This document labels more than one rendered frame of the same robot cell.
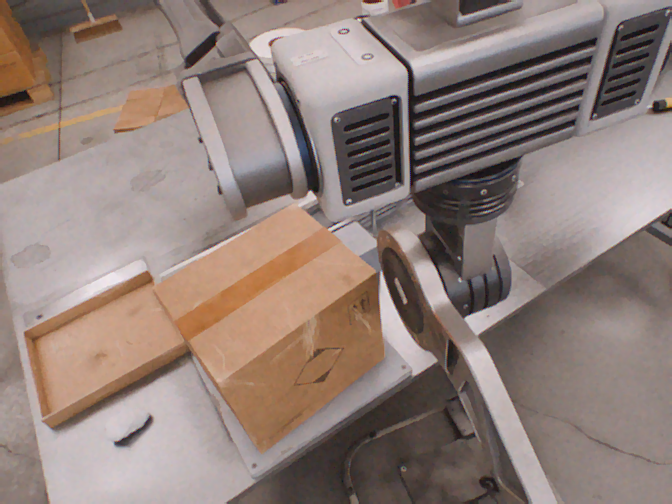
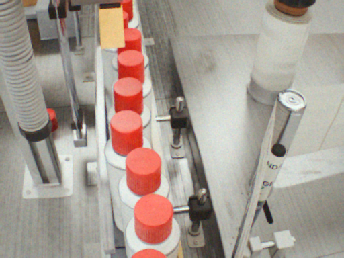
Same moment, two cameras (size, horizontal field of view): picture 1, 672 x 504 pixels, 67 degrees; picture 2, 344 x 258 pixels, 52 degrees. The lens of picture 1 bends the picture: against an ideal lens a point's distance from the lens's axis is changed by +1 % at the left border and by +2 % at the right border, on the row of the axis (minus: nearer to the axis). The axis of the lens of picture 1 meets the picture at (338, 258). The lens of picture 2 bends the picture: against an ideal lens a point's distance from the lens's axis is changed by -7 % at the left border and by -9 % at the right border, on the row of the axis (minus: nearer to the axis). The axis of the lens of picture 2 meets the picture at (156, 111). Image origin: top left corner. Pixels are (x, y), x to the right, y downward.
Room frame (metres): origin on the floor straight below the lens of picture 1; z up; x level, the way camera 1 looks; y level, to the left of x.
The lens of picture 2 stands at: (1.28, -0.75, 1.36)
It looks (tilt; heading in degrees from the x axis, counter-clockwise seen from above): 45 degrees down; 106
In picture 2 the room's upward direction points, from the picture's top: 1 degrees clockwise
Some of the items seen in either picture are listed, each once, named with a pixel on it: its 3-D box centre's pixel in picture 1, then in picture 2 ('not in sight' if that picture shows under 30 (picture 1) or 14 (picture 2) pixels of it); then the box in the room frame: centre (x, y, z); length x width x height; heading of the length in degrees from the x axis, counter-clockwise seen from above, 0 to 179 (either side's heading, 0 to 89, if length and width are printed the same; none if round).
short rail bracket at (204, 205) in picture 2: not in sight; (186, 213); (1.25, -0.49, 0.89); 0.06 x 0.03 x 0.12; 24
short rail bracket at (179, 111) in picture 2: not in sight; (178, 122); (1.19, -0.32, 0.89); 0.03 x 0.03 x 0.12; 24
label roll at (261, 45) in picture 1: (284, 63); not in sight; (1.64, 0.06, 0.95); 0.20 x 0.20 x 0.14
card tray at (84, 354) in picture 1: (104, 341); not in sight; (0.70, 0.55, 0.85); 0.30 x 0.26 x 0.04; 114
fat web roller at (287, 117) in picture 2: not in sight; (274, 148); (1.34, -0.41, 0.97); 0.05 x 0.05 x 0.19
